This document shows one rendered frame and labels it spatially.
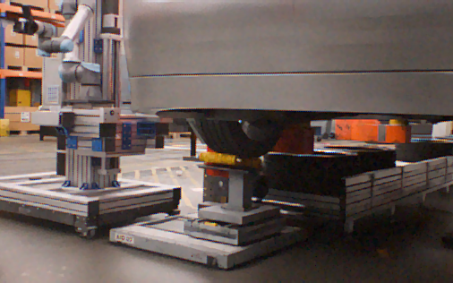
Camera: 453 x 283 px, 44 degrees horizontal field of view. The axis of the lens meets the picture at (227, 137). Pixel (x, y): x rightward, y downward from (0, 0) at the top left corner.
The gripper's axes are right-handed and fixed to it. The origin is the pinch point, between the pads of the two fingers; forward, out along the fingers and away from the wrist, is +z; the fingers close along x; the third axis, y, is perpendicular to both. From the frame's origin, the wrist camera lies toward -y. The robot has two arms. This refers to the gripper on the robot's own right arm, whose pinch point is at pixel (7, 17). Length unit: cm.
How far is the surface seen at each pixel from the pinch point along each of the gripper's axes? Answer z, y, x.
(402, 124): -284, 29, -191
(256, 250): -39, 100, -145
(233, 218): -39, 86, -129
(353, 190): -108, 69, -180
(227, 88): 60, 17, -152
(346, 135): -295, 49, -142
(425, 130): -902, 50, -201
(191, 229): -37, 97, -107
